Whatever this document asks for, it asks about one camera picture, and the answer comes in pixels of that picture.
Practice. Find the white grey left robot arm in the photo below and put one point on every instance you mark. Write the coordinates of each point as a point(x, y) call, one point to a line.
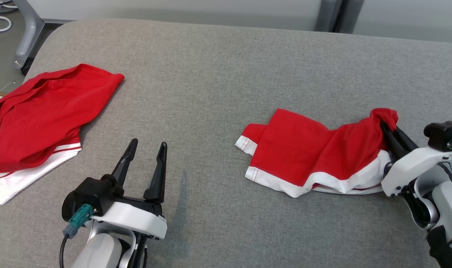
point(99, 253)

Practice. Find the red shorts white trim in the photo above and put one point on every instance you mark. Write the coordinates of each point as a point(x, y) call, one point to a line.
point(304, 149)

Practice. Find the red basketball jersey white sleeves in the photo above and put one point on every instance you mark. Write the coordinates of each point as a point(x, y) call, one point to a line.
point(43, 119)

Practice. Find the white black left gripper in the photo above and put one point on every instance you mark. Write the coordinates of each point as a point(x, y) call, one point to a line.
point(136, 221)

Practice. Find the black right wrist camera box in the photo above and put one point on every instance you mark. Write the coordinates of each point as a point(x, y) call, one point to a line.
point(443, 134)

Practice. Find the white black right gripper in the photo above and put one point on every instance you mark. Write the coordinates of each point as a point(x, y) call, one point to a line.
point(412, 165)

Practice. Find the grey metal stand leg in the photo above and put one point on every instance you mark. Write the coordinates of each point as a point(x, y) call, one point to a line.
point(28, 29)

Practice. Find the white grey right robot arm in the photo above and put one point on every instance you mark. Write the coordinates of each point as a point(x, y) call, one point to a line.
point(447, 201)

